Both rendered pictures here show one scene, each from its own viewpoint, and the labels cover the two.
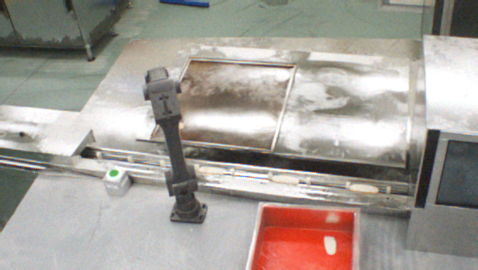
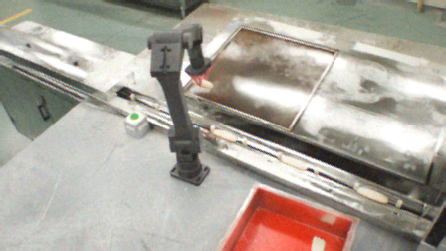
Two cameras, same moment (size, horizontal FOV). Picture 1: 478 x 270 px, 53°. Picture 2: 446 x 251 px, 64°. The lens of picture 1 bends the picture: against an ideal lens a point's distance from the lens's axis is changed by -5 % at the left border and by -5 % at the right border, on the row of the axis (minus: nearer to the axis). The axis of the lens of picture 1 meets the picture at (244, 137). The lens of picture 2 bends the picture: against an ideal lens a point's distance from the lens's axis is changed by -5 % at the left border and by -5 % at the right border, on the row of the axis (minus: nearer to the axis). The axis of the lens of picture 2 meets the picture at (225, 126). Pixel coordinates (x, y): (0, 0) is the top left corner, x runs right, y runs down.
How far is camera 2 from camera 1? 0.55 m
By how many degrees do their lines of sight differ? 13
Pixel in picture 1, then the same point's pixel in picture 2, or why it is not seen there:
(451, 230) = not seen: outside the picture
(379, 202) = (384, 215)
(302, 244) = (288, 238)
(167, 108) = (166, 61)
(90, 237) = (95, 170)
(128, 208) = (138, 151)
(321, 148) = (339, 139)
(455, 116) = not seen: outside the picture
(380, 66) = (424, 70)
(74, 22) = not seen: outside the picture
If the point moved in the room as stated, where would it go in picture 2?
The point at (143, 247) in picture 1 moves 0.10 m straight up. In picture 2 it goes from (135, 194) to (129, 175)
